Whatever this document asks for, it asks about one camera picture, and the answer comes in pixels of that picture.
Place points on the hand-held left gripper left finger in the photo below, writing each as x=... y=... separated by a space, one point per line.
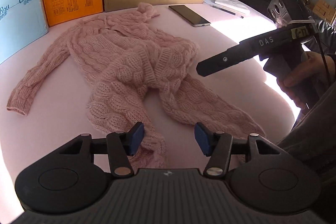
x=137 y=136

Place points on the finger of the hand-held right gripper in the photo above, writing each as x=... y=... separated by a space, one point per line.
x=220 y=62

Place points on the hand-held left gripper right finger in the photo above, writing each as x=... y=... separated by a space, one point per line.
x=201 y=138

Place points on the pink knit sweater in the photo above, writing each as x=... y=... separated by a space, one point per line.
x=126 y=56

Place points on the person's right forearm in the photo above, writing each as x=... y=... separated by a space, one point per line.
x=315 y=129

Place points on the person's right hand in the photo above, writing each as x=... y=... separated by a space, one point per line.
x=313 y=62

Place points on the stack of small cardboard boxes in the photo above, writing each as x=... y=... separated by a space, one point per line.
x=324 y=10

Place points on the black pen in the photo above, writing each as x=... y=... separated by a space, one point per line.
x=228 y=11

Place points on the white folded cloth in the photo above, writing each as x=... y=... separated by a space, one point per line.
x=231 y=2

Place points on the black smartphone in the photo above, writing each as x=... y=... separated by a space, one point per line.
x=189 y=15

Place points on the light blue cardboard box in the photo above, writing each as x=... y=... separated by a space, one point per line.
x=18 y=3

